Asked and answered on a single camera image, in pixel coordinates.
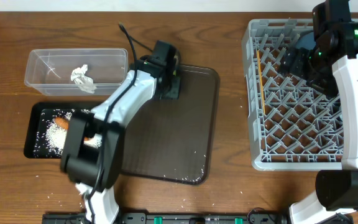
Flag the black waste tray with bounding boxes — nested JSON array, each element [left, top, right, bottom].
[[23, 101, 117, 160]]

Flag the clear plastic bin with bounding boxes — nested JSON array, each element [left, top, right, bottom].
[[24, 48, 128, 96]]

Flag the orange carrot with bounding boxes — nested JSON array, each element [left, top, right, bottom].
[[53, 116, 91, 142]]

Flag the white tissue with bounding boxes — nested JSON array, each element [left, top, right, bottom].
[[70, 64, 96, 94]]

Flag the brown serving tray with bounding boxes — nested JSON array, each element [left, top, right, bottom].
[[121, 65, 220, 185]]

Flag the dark blue plate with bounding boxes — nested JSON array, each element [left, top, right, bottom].
[[295, 32, 316, 50]]

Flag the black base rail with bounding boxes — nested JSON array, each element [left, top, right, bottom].
[[41, 211, 290, 224]]

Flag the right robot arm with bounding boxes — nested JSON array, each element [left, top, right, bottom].
[[279, 0, 358, 223]]

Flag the wooden chopstick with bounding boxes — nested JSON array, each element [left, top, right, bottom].
[[256, 50, 265, 115]]

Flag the grey dishwasher rack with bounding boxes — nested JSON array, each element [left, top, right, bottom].
[[242, 19, 344, 171]]

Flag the pile of white rice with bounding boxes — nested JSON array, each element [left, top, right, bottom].
[[32, 108, 104, 158]]

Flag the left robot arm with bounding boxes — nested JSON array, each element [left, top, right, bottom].
[[60, 58, 180, 223]]

